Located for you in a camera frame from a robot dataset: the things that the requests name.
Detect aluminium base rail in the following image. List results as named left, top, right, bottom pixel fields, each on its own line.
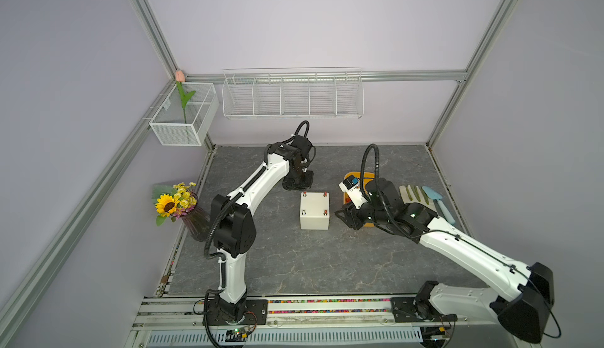
left=131, top=295, right=497, bottom=331

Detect light blue spatula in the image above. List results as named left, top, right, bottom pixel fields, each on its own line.
left=422, top=186, right=456, bottom=225

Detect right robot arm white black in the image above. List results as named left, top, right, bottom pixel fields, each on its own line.
left=335, top=143, right=556, bottom=344

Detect long white wire basket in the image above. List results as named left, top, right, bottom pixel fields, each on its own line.
left=222, top=67, right=364, bottom=119

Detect artificial pink tulip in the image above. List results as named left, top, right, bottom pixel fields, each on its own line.
left=175, top=70, right=196, bottom=124

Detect beige cloth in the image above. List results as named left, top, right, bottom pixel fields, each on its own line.
left=400, top=184, right=439, bottom=217

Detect small white mesh basket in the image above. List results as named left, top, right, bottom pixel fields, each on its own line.
left=149, top=82, right=220, bottom=147

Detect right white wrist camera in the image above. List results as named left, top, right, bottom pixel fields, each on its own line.
left=339, top=175, right=367, bottom=210

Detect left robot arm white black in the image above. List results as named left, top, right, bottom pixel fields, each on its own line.
left=203, top=120, right=315, bottom=322

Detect sunflower bouquet in vase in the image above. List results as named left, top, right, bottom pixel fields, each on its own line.
left=152, top=182, right=211, bottom=242

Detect white box with screws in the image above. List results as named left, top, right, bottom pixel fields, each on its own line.
left=299, top=192, right=330, bottom=231

